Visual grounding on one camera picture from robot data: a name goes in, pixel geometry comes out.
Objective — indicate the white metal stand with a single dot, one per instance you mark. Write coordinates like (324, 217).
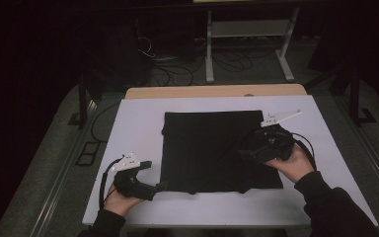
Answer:
(250, 29)

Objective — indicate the black tank top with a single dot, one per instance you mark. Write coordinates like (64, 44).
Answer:
(210, 151)

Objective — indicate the person's left hand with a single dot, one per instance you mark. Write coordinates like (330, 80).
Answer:
(120, 204)

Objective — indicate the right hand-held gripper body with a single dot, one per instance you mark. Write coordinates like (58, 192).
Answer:
(273, 143)

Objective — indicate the person's right hand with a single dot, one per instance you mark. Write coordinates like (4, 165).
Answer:
(294, 166)

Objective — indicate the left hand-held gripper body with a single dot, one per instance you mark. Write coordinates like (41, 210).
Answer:
(133, 187)

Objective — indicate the white foam board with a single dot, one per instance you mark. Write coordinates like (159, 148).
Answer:
(138, 125)

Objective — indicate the black metal stand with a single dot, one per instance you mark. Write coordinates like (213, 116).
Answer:
(83, 98)
(354, 95)

